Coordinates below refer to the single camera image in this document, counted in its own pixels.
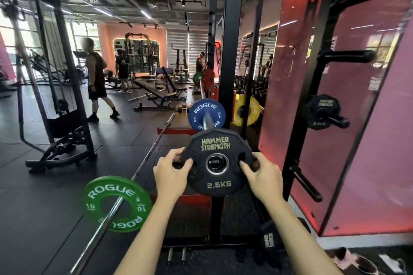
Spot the person's right hand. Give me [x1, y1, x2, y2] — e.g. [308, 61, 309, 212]
[239, 152, 285, 205]

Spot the person's left hand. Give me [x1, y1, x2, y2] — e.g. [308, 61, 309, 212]
[153, 147, 194, 203]

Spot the black rubber weight plate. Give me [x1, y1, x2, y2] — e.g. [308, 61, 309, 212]
[180, 128, 259, 197]
[303, 94, 351, 131]

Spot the person's left forearm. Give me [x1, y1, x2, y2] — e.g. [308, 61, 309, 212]
[114, 196, 180, 275]

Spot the person's right forearm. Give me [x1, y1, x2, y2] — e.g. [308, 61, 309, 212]
[262, 197, 343, 275]

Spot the long steel barbell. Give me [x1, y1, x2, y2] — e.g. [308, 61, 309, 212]
[70, 112, 177, 275]

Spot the racked steel barbell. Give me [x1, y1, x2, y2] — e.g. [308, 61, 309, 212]
[199, 78, 214, 131]

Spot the blue weight plate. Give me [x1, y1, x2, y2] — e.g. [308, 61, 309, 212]
[188, 98, 226, 131]

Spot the yellow weight plate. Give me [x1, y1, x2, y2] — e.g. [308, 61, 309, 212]
[233, 94, 261, 127]

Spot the green weight plate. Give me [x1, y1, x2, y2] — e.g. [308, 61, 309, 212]
[82, 176, 153, 233]

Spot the black adjustable bench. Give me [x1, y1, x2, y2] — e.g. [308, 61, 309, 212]
[133, 79, 178, 112]

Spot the dumbbell rack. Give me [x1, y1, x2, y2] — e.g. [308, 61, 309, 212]
[234, 73, 269, 106]

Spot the black incline bench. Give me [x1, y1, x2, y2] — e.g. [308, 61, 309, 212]
[161, 67, 188, 99]

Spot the pink mirror panel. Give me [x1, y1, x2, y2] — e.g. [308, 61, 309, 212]
[258, 0, 413, 237]

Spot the background power rack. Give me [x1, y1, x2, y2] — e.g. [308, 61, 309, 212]
[124, 32, 160, 76]

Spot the black squat rack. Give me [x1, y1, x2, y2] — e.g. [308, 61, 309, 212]
[157, 0, 264, 266]

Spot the pink and black bag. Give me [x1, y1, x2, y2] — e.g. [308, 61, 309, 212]
[332, 247, 408, 275]

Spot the black plate storage post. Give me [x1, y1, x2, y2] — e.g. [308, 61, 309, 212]
[282, 0, 401, 203]

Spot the black cable machine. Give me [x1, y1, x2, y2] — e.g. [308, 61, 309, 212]
[0, 0, 98, 174]

